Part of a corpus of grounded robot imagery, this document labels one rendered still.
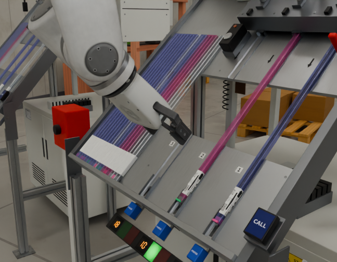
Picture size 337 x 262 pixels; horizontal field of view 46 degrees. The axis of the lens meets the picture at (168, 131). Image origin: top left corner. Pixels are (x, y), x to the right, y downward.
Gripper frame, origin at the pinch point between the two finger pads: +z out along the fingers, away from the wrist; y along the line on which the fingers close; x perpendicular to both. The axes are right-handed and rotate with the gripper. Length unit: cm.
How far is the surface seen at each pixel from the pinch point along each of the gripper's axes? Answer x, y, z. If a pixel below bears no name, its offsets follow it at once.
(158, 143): 1.9, -18.9, 14.5
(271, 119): 52, -46, 79
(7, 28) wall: 87, -454, 61
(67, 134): -5, -80, 24
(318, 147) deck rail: 11.5, 20.8, 14.1
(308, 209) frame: 11, 6, 49
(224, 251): -13.2, 16.4, 12.1
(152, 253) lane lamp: -20.6, -0.1, 14.8
